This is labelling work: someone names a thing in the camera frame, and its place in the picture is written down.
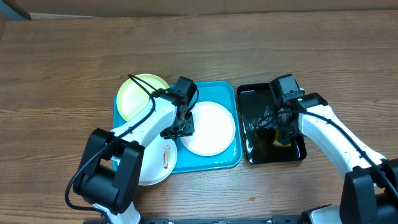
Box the green yellow sponge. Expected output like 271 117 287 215
272 129 292 147

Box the white plate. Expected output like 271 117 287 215
181 101 236 157
139 136 178 186

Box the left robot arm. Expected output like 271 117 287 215
65 77 198 223

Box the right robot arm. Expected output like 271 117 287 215
261 74 397 224

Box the black rectangular tray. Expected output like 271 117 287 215
237 83 307 164

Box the teal plastic tray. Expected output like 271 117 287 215
113 80 243 174

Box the yellow-green plate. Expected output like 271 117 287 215
116 73 169 121

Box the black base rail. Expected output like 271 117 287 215
83 215 302 224

